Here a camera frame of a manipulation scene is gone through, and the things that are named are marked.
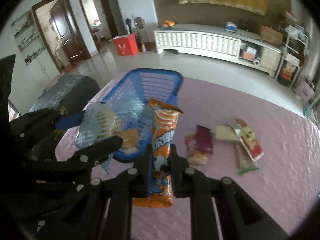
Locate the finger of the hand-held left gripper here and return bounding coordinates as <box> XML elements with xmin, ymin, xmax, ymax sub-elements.
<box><xmin>17</xmin><ymin>107</ymin><xmax>85</xmax><ymax>141</ymax></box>
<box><xmin>56</xmin><ymin>134</ymin><xmax>123</xmax><ymax>173</ymax></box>

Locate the brown packet with green end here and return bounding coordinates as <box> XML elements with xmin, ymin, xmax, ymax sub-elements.
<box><xmin>235</xmin><ymin>142</ymin><xmax>260</xmax><ymax>175</ymax></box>

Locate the dark chair with lace cover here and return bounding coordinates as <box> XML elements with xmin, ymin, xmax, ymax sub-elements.
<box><xmin>29</xmin><ymin>74</ymin><xmax>100</xmax><ymax>160</ymax></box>

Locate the red gift box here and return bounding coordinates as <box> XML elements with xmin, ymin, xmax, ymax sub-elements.
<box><xmin>112</xmin><ymin>34</ymin><xmax>139</xmax><ymax>56</ymax></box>

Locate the white metal shelf rack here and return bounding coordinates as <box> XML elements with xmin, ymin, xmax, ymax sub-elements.
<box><xmin>274</xmin><ymin>11</ymin><xmax>310</xmax><ymax>88</ymax></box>

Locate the blue clear biscuit packet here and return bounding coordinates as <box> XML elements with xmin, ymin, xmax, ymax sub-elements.
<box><xmin>74</xmin><ymin>101</ymin><xmax>150</xmax><ymax>175</ymax></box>

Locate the black router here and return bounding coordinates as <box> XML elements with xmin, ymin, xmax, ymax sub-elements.
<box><xmin>239</xmin><ymin>18</ymin><xmax>253</xmax><ymax>30</ymax></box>

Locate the cardboard box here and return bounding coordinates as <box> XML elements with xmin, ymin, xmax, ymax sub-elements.
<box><xmin>260</xmin><ymin>25</ymin><xmax>284</xmax><ymax>46</ymax></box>

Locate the clear cream cracker packet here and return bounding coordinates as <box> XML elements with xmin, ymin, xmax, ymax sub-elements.
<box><xmin>214</xmin><ymin>125</ymin><xmax>240</xmax><ymax>142</ymax></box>

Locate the red and white snack packet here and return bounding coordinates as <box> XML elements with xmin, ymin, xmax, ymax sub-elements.
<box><xmin>227</xmin><ymin>118</ymin><xmax>265</xmax><ymax>162</ymax></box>

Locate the white wall cabinet with shelves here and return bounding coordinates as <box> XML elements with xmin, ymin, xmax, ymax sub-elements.
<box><xmin>10</xmin><ymin>9</ymin><xmax>62</xmax><ymax>90</ymax></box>

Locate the blue plastic basket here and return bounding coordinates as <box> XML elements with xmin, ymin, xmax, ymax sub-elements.
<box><xmin>84</xmin><ymin>68</ymin><xmax>184</xmax><ymax>163</ymax></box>

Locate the red-brown snack packet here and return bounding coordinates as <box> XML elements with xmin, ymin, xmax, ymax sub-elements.
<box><xmin>184</xmin><ymin>134</ymin><xmax>209</xmax><ymax>165</ymax></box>

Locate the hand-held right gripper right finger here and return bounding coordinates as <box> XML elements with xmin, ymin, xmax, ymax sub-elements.
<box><xmin>170</xmin><ymin>145</ymin><xmax>290</xmax><ymax>240</ymax></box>

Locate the small orange box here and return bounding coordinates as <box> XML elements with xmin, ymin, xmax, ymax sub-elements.
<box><xmin>239</xmin><ymin>49</ymin><xmax>253</xmax><ymax>60</ymax></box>

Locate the maroon snack packet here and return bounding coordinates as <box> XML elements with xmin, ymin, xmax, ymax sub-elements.
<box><xmin>195</xmin><ymin>124</ymin><xmax>215</xmax><ymax>155</ymax></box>

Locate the dark wooden door frame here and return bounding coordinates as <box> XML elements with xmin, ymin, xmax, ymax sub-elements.
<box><xmin>76</xmin><ymin>0</ymin><xmax>118</xmax><ymax>53</ymax></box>
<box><xmin>31</xmin><ymin>0</ymin><xmax>92</xmax><ymax>73</ymax></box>

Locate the pink shopping bag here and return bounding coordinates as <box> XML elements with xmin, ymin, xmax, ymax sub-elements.
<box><xmin>294</xmin><ymin>79</ymin><xmax>315</xmax><ymax>103</ymax></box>

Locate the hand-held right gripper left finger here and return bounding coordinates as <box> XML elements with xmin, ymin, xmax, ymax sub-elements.
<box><xmin>34</xmin><ymin>152</ymin><xmax>153</xmax><ymax>240</ymax></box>

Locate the dark wooden door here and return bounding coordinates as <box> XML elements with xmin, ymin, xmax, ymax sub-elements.
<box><xmin>49</xmin><ymin>1</ymin><xmax>84</xmax><ymax>63</ymax></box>

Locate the white television cabinet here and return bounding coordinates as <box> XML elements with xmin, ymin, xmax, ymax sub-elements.
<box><xmin>153</xmin><ymin>24</ymin><xmax>284</xmax><ymax>77</ymax></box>

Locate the brown round stand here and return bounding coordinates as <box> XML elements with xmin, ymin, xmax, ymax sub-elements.
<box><xmin>134</xmin><ymin>16</ymin><xmax>148</xmax><ymax>53</ymax></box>

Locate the orange cartoon snack packet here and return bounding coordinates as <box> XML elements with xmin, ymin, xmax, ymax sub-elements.
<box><xmin>132</xmin><ymin>98</ymin><xmax>185</xmax><ymax>208</ymax></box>

